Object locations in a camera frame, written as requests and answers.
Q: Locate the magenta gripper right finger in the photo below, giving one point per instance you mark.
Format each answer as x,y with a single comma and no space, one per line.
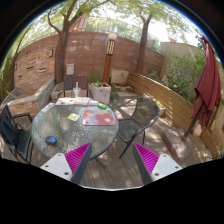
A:
153,166

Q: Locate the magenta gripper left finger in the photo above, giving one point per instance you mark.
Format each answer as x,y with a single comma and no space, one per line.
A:
70,166

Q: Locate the blue computer mouse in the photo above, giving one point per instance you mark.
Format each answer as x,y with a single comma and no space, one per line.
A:
50,140

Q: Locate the red floral mouse pad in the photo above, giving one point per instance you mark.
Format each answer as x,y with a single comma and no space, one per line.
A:
98,118

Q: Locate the stone umbrella base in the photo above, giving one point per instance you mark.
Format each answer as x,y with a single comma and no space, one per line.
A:
179,149

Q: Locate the round glass patio table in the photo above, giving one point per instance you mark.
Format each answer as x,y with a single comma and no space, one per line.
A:
52,121

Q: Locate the yellow sticky note pad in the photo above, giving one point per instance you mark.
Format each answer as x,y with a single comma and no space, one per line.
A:
73,117

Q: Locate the black mesh chair right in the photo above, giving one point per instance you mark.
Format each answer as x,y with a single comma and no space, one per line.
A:
146,113

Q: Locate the wooden slat fence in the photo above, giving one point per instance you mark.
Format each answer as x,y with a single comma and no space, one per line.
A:
178,110

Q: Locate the open book papers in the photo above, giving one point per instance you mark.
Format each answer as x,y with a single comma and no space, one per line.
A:
73,101

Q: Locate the green marker pen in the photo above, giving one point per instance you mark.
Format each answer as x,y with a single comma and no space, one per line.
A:
102,106

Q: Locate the black metal chair left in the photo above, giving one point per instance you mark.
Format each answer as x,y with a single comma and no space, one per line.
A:
15,136

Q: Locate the clear plastic cup with straw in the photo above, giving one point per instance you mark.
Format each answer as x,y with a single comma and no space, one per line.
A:
76,90

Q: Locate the white square planter box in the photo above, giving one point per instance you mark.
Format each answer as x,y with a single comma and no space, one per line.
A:
101,92

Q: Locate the dark wicker chair back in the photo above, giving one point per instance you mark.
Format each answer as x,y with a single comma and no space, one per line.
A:
79,82

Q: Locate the folded red patio umbrella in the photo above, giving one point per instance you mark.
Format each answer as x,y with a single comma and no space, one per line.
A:
207,90

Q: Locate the left tree trunk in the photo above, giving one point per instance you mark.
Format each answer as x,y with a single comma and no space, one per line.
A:
75,8

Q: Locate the tree trunk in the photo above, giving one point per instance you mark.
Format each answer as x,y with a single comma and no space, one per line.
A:
75,8
143,42

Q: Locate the right tree trunk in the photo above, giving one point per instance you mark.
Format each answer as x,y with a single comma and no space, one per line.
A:
143,42

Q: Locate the wooden lamp post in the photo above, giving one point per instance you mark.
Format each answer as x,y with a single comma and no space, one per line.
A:
109,52

